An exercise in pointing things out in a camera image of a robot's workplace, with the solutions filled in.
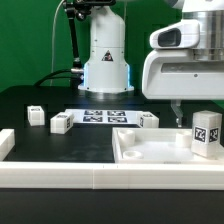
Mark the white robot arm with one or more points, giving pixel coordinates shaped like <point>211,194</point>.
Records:
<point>200,30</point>

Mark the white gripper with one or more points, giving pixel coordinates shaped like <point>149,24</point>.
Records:
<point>174,74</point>

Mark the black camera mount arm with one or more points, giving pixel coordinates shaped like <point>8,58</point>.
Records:
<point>80,10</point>

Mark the white U-shaped obstacle fence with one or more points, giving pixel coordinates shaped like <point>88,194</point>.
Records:
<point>109,175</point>

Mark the white square tabletop part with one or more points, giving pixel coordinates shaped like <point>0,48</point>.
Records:
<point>157,146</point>

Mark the AprilTag marker sheet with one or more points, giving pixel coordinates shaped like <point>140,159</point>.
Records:
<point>103,116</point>

